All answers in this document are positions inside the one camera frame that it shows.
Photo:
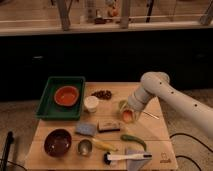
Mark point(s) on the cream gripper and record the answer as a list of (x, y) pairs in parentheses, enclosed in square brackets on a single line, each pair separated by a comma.
[(136, 114)]

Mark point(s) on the orange apple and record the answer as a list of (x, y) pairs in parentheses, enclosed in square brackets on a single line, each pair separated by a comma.
[(127, 116)]

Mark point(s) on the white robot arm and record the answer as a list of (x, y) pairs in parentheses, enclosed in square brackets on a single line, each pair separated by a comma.
[(157, 84)]

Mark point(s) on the green cup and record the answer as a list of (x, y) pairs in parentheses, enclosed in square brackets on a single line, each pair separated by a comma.
[(121, 104)]

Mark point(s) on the white paper cup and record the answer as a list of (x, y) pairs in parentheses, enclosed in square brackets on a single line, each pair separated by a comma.
[(91, 103)]

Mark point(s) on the small metal cup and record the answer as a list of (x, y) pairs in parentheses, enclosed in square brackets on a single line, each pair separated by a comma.
[(85, 147)]

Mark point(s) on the green chili pepper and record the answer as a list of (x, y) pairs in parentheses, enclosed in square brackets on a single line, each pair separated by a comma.
[(126, 137)]

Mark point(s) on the blue sponge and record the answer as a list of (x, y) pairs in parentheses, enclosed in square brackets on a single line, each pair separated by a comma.
[(86, 129)]

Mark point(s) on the grey cloth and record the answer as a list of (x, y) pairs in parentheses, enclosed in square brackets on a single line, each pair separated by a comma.
[(136, 165)]

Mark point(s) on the orange bowl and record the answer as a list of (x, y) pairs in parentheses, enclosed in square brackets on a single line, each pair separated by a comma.
[(66, 96)]

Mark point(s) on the dark red bowl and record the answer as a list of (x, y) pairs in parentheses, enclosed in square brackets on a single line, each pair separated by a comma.
[(57, 143)]

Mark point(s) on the green plastic tray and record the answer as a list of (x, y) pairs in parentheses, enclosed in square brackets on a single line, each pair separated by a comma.
[(48, 109)]

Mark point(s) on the black stand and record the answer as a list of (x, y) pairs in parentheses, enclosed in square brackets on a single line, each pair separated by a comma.
[(9, 140)]

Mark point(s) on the white handled brush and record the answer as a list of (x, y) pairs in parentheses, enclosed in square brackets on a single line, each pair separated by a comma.
[(108, 157)]

